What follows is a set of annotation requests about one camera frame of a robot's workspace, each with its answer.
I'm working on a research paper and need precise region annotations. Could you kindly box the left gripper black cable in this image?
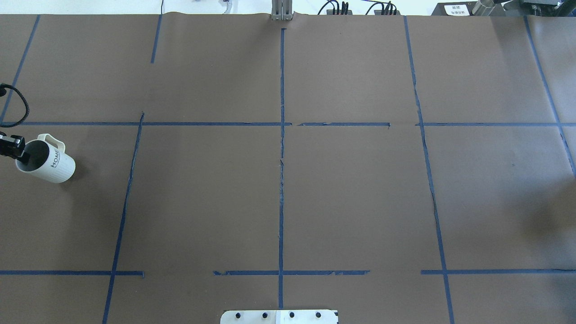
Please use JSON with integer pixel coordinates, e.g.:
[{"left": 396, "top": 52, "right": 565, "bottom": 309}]
[{"left": 0, "top": 83, "right": 30, "bottom": 128}]

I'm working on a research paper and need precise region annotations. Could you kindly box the white ribbed HOME mug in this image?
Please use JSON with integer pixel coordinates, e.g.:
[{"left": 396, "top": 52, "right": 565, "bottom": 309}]
[{"left": 15, "top": 133, "right": 76, "bottom": 183}]

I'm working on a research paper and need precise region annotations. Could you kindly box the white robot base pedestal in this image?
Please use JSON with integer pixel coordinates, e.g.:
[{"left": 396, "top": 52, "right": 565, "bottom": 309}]
[{"left": 220, "top": 309, "right": 339, "bottom": 324}]

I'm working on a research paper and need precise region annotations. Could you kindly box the aluminium frame post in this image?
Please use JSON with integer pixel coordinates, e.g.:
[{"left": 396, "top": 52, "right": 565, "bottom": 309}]
[{"left": 271, "top": 0, "right": 294, "bottom": 21}]

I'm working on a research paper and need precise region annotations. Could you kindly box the metal cup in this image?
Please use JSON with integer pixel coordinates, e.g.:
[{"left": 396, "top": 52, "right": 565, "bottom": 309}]
[{"left": 471, "top": 0, "right": 496, "bottom": 17}]

